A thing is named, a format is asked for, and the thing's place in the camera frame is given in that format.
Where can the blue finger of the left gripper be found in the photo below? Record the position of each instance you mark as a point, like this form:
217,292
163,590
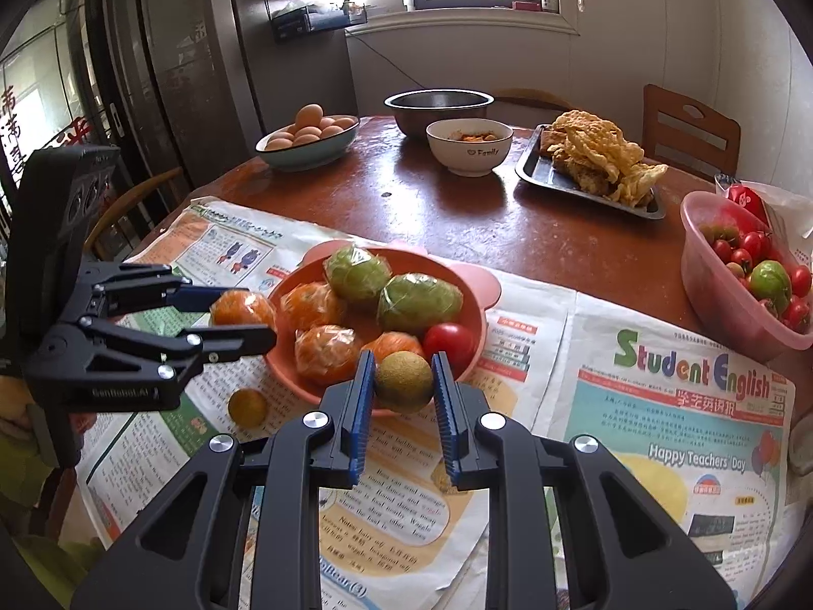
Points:
190,295
209,342

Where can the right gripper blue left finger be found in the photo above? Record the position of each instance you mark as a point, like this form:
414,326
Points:
186,548

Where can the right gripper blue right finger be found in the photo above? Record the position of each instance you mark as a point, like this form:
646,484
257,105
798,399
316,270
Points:
622,549

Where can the orange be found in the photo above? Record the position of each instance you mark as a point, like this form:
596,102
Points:
237,307
393,342
327,354
313,304

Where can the kiwi fruit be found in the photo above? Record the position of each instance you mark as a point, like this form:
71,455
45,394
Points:
404,382
248,408

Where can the red tomato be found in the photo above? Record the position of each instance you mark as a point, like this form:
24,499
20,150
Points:
455,341

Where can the green fruit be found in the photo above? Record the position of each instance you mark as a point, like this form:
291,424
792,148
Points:
413,302
356,275

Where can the wooden chair at left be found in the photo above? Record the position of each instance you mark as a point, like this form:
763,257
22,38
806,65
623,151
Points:
124,204

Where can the left newspaper sheet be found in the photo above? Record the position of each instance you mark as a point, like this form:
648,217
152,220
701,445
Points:
403,534

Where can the Student English newspaper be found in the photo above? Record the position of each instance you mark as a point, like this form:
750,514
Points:
705,430

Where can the refrigerator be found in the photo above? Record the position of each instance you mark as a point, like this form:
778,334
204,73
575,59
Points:
201,81

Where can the teal bowl of eggs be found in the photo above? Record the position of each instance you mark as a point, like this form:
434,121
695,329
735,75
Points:
315,138

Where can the pink plastic basin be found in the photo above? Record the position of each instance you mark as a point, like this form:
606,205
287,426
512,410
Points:
729,313

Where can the white Family bowl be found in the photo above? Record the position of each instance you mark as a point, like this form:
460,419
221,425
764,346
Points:
471,147

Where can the fried dough pile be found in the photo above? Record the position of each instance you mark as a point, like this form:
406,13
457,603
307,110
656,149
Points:
596,155

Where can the green tomato in basin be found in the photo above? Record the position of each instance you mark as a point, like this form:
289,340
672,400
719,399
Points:
770,281

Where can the stainless steel bowl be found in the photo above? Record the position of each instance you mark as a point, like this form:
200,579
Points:
414,111

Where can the curved wooden chair back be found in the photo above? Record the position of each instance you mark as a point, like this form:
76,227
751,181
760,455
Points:
529,97

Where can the plastic bag with red pack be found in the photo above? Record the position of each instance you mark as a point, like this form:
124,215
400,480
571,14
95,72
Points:
786,212

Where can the wooden chair by wall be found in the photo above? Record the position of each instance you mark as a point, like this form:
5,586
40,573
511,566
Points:
689,135

